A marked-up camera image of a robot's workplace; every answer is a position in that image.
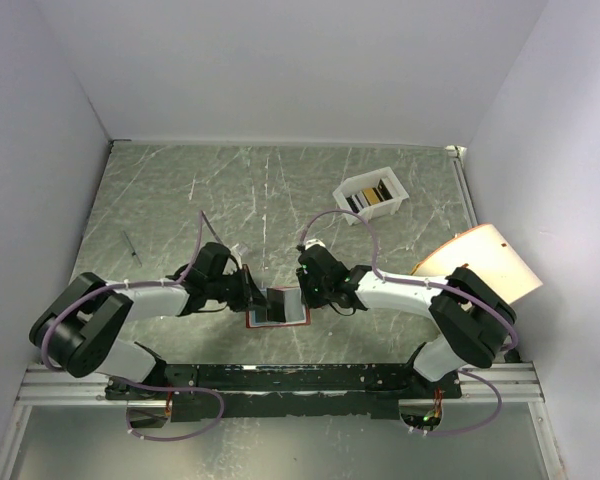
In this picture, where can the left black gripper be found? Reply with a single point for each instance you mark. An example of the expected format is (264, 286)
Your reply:
(251, 296)

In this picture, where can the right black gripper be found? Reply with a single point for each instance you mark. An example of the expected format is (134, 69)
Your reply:
(307, 299)

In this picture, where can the red leather card holder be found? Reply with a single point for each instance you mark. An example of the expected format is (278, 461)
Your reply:
(256, 317)

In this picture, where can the black credit card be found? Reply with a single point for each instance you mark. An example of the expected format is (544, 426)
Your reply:
(275, 305)
(293, 306)

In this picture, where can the white plastic card tray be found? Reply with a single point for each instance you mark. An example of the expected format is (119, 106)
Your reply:
(354, 184)

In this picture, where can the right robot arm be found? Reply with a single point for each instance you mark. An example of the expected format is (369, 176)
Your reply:
(473, 321)

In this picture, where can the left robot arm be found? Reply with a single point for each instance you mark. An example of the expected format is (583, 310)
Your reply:
(79, 332)

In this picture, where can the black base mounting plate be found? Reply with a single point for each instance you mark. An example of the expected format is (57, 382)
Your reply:
(272, 391)

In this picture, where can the small grey metal rod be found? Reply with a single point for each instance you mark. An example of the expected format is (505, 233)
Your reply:
(131, 248)

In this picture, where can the white orange lamp shade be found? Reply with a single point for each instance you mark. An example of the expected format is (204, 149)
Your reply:
(487, 253)

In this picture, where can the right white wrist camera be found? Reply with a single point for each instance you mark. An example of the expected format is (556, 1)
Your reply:
(308, 244)

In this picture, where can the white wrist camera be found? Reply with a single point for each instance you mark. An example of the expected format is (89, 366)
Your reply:
(308, 244)
(240, 252)

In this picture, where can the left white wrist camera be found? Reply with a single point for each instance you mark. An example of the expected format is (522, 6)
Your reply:
(240, 252)

